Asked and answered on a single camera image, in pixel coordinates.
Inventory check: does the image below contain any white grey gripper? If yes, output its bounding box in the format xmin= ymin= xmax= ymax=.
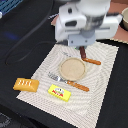
xmin=55 ymin=4 xmax=122 ymax=47

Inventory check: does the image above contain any yellow butter box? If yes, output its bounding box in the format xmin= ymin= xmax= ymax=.
xmin=48 ymin=84 xmax=71 ymax=102

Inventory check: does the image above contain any brown toy sausage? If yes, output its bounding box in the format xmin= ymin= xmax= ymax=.
xmin=79 ymin=46 xmax=86 ymax=59

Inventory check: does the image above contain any round beige plate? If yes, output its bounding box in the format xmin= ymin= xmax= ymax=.
xmin=59 ymin=57 xmax=86 ymax=81

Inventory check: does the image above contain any pink wooden board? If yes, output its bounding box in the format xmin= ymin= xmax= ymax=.
xmin=50 ymin=0 xmax=128 ymax=45

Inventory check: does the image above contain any beige bowl at edge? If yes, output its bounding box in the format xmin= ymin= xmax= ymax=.
xmin=122 ymin=7 xmax=128 ymax=30

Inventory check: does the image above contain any woven beige placemat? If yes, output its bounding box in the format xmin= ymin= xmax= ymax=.
xmin=17 ymin=42 xmax=118 ymax=128

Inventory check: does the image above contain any knife with wooden handle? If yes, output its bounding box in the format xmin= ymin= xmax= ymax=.
xmin=62 ymin=52 xmax=101 ymax=65

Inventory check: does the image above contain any fork with wooden handle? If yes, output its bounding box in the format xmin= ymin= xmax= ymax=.
xmin=48 ymin=72 xmax=89 ymax=92

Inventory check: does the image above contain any blue wire basket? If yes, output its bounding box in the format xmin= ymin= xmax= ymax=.
xmin=0 ymin=0 xmax=23 ymax=15

